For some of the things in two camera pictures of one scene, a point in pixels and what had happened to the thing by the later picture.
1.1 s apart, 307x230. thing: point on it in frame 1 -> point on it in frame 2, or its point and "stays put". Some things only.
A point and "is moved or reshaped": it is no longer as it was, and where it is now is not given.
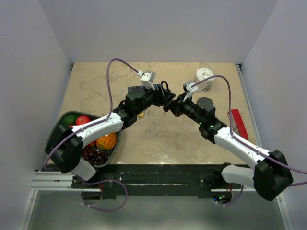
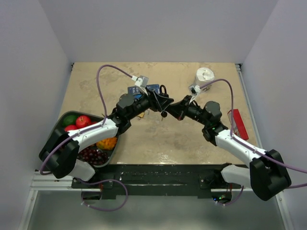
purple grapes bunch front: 94,155 stays put
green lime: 70,120 stays put
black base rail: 154,179 stays put
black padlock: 167,85 is moved or reshaped
